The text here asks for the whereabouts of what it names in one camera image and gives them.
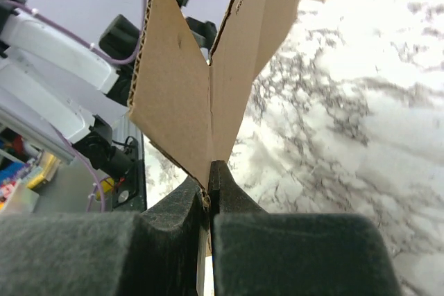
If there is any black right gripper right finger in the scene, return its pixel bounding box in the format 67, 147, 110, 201
208, 161, 401, 296

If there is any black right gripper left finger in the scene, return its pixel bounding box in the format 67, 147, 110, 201
1, 180, 206, 295

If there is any brown cardboard box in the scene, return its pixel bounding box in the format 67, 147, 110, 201
128, 0, 299, 209

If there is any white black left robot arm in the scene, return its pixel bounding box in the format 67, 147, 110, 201
1, 0, 140, 178

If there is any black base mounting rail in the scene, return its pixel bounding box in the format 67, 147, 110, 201
112, 116, 147, 212

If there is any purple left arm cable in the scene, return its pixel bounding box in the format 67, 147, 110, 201
0, 0, 153, 212

